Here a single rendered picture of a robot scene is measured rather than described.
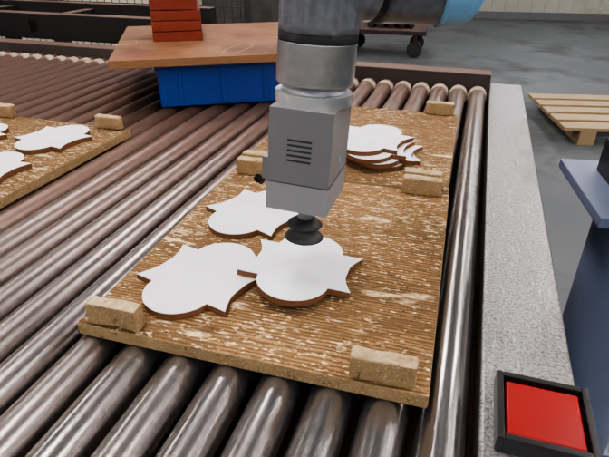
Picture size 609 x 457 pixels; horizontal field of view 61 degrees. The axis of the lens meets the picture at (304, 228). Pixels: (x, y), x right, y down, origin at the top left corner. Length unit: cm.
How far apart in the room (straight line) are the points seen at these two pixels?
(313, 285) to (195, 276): 13
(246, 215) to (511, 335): 36
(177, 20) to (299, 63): 98
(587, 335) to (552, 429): 74
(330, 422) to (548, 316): 28
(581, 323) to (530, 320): 61
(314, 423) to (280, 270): 19
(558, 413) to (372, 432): 16
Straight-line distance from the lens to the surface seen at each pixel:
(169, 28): 144
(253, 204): 74
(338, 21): 48
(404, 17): 52
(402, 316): 55
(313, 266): 59
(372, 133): 94
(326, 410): 47
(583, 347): 124
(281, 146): 50
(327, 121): 48
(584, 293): 119
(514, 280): 67
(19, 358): 58
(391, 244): 66
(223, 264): 61
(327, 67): 48
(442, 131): 109
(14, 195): 91
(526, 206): 86
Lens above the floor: 128
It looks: 30 degrees down
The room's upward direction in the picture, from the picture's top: straight up
